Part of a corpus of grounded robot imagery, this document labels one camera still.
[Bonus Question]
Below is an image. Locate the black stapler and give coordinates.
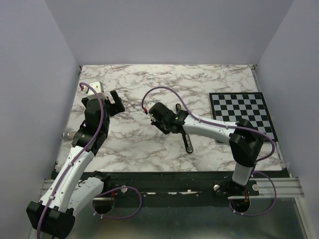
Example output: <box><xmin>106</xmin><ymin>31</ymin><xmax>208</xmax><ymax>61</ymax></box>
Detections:
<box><xmin>175</xmin><ymin>104</ymin><xmax>193</xmax><ymax>154</ymax></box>

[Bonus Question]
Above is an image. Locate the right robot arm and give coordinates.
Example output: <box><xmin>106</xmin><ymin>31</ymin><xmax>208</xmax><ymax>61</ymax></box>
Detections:
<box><xmin>145</xmin><ymin>102</ymin><xmax>263</xmax><ymax>195</ymax></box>

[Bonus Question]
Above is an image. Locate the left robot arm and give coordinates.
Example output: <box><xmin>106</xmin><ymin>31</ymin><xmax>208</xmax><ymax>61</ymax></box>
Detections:
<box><xmin>26</xmin><ymin>91</ymin><xmax>125</xmax><ymax>239</ymax></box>

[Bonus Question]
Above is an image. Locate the glitter tube with black cap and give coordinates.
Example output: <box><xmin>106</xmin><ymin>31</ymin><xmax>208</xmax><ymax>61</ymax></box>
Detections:
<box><xmin>62</xmin><ymin>130</ymin><xmax>76</xmax><ymax>140</ymax></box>

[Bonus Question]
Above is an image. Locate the black and white chessboard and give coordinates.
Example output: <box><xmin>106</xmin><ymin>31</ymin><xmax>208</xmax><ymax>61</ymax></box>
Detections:
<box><xmin>209</xmin><ymin>92</ymin><xmax>278</xmax><ymax>142</ymax></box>

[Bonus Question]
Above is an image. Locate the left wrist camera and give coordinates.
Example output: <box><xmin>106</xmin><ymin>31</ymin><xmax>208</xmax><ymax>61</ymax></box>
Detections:
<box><xmin>79</xmin><ymin>81</ymin><xmax>106</xmax><ymax>100</ymax></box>

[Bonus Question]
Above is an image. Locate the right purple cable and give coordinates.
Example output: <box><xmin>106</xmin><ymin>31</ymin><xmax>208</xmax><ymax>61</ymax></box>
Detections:
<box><xmin>141</xmin><ymin>87</ymin><xmax>278</xmax><ymax>216</ymax></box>

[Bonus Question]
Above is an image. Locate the aluminium frame rail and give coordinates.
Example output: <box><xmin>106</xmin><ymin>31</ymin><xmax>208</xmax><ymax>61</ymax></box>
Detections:
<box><xmin>228</xmin><ymin>177</ymin><xmax>309</xmax><ymax>239</ymax></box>

